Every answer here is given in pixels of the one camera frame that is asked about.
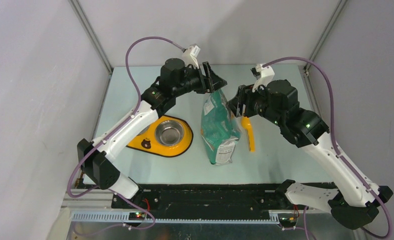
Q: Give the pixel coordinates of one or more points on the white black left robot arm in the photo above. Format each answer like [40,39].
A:
[96,158]

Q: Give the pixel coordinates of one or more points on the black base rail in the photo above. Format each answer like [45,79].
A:
[211,201]

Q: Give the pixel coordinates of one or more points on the aluminium frame rail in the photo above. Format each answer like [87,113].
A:
[108,208]

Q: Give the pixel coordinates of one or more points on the yellow plastic scoop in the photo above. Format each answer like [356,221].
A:
[247,126]

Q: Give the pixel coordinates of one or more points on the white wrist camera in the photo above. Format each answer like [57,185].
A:
[190,56]
[263,74]

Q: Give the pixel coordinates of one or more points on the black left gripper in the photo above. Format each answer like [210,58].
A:
[214,82]

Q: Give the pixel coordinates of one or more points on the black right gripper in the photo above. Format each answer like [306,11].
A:
[247,96]

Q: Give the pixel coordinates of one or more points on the green white pet food bag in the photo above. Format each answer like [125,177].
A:
[219,129]

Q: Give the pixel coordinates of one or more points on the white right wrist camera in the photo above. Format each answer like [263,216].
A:
[263,74]

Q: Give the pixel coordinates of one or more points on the yellow double pet bowl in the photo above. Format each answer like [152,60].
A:
[167,137]

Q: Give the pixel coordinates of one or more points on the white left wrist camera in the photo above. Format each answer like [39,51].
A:
[190,56]

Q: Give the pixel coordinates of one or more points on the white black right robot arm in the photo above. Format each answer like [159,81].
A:
[355,200]

